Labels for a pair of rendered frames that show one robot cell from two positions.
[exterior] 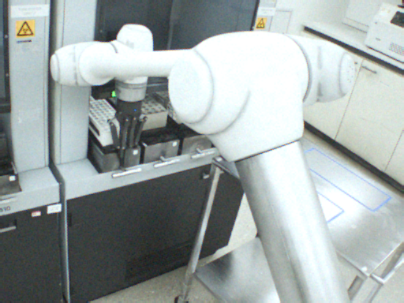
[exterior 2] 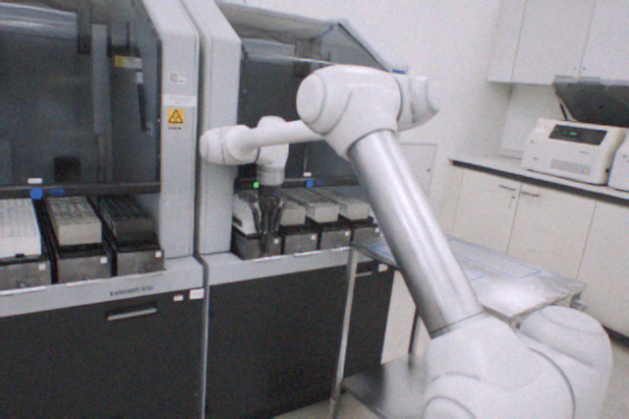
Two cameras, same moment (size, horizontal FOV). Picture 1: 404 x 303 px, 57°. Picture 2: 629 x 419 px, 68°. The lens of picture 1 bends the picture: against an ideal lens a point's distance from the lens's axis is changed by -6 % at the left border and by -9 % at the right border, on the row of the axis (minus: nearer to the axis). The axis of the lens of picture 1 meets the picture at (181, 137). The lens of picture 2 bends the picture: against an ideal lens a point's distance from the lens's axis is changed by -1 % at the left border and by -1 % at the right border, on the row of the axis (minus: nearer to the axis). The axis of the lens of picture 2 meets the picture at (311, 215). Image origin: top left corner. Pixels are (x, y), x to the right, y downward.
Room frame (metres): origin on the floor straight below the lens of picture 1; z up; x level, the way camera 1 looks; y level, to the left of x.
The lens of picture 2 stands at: (-0.42, -0.10, 1.31)
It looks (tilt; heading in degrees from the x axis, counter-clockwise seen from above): 15 degrees down; 5
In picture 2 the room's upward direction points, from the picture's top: 6 degrees clockwise
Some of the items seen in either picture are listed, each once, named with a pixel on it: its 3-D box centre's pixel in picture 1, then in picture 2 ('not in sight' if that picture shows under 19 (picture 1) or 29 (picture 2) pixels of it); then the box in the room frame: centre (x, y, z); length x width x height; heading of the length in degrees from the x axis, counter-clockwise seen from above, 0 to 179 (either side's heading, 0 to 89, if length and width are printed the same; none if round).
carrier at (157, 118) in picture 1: (151, 120); (291, 216); (1.23, 0.11, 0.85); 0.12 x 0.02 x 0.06; 129
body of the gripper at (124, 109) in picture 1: (128, 110); (268, 197); (1.06, 0.17, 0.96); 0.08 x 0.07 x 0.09; 129
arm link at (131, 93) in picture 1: (130, 87); (270, 174); (1.06, 0.17, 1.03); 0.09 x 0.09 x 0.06
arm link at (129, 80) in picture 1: (129, 53); (268, 141); (1.05, 0.18, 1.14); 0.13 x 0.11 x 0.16; 133
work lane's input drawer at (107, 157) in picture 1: (84, 114); (226, 219); (1.32, 0.38, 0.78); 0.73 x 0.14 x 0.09; 39
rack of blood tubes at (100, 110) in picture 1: (99, 117); (241, 215); (1.21, 0.29, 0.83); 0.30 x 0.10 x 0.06; 39
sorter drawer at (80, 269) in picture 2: not in sight; (70, 232); (0.97, 0.81, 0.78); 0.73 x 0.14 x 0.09; 39
